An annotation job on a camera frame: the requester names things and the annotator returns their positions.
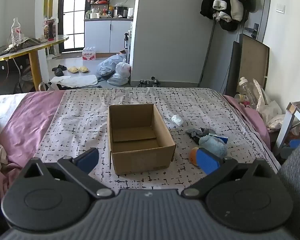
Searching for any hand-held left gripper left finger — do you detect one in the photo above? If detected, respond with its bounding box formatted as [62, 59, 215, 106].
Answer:
[22, 147, 115, 200]

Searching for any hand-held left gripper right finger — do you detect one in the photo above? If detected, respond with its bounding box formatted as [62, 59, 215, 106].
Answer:
[181, 147, 279, 200]

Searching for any blue-grey plush toy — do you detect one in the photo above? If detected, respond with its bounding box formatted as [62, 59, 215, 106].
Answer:
[198, 135, 228, 158]

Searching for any orange ball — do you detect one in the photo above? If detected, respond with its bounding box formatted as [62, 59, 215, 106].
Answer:
[189, 147, 202, 167]

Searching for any blue and white packet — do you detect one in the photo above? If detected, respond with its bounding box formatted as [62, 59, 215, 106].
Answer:
[208, 133, 228, 145]

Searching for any clear bag of black pieces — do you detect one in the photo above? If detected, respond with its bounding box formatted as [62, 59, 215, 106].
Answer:
[185, 127, 217, 144]

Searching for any brown cardboard box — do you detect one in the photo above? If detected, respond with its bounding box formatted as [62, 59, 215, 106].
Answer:
[107, 103, 176, 176]

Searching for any white tissue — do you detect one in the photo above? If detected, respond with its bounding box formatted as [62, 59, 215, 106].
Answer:
[170, 115, 184, 126]

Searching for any white floor mat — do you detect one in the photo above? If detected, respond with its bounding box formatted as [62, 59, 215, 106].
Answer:
[49, 74, 98, 87]

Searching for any small grey plastic bag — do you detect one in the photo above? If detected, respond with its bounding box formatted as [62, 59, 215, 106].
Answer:
[107, 74, 129, 86]

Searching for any plastic bottle with white cap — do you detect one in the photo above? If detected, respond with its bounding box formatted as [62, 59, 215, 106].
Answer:
[237, 77, 255, 100]

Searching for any clear plastic bag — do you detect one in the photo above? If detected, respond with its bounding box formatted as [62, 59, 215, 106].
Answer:
[251, 79, 272, 110]

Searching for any grey fabric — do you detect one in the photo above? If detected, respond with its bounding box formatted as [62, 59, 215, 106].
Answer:
[276, 135, 300, 240]

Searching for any white bedside table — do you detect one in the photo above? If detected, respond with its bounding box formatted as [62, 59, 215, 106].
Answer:
[275, 101, 300, 150]

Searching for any white and red plastic bag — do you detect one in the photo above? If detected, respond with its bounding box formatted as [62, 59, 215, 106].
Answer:
[115, 59, 131, 77]

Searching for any large grey garbage bag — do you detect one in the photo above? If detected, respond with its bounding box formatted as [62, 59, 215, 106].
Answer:
[97, 54, 127, 77]

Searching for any white bedding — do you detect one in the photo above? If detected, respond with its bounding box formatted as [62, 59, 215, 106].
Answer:
[0, 93, 28, 130]

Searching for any pack of water bottles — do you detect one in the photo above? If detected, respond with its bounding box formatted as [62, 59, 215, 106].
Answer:
[82, 47, 97, 61]

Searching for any brown folded board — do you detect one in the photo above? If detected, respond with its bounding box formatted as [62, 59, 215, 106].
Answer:
[225, 33, 270, 97]

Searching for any yellow-edged table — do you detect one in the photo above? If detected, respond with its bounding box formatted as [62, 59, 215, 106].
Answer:
[0, 35, 69, 92]

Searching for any white kitchen cabinet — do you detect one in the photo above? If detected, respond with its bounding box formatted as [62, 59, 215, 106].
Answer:
[84, 18, 133, 53]

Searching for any black box under table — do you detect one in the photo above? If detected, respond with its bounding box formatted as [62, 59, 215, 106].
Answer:
[0, 55, 30, 72]

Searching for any camouflage cloth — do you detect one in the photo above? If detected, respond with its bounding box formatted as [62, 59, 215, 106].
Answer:
[6, 37, 47, 52]

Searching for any red figure box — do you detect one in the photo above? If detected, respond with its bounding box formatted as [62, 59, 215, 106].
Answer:
[42, 17, 58, 41]

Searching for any clear water bottle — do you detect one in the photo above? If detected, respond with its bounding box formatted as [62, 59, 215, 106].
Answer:
[11, 17, 22, 44]

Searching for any black-framed glass door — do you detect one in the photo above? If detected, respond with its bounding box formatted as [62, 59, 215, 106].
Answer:
[57, 0, 90, 53]

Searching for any white hanging garment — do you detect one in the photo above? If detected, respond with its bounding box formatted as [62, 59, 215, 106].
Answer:
[212, 0, 245, 23]

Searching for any black hanging jacket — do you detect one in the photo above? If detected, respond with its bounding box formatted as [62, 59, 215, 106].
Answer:
[200, 0, 227, 20]

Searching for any door lock handle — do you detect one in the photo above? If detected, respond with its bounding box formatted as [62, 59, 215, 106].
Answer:
[245, 23, 259, 39]

